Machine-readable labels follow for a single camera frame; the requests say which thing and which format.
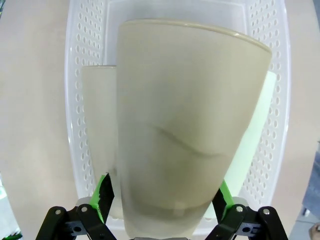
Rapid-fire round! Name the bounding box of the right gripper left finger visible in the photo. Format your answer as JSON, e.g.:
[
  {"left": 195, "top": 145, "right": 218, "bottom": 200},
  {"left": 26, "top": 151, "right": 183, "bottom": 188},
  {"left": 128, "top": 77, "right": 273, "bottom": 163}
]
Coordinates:
[{"left": 37, "top": 171, "right": 118, "bottom": 240}]

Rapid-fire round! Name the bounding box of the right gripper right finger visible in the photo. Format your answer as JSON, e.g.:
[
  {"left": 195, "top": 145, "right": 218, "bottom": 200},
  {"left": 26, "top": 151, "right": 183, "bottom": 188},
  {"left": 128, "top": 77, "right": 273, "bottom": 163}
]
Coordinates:
[{"left": 206, "top": 179, "right": 288, "bottom": 240}]

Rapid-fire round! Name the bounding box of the beige plastic cup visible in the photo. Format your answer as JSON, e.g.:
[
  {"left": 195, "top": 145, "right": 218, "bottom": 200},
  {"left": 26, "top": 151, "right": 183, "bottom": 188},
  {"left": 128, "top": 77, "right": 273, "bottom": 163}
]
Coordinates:
[{"left": 116, "top": 19, "right": 273, "bottom": 240}]

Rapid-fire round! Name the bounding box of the white perforated plastic basket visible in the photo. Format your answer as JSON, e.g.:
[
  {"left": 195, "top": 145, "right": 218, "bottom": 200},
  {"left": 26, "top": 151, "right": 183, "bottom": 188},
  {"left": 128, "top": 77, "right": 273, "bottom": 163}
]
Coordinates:
[{"left": 61, "top": 0, "right": 292, "bottom": 237}]

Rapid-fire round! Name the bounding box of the person's blue jeans leg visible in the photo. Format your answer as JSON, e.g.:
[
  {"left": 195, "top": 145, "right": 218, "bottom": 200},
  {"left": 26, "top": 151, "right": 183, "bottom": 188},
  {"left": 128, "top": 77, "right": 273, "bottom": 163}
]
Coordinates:
[{"left": 301, "top": 139, "right": 320, "bottom": 219}]

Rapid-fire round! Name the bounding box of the cream plastic cup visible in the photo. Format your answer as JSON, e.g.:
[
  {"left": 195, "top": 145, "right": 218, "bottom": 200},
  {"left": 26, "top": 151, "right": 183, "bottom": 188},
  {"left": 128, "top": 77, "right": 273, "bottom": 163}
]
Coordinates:
[{"left": 80, "top": 64, "right": 124, "bottom": 219}]

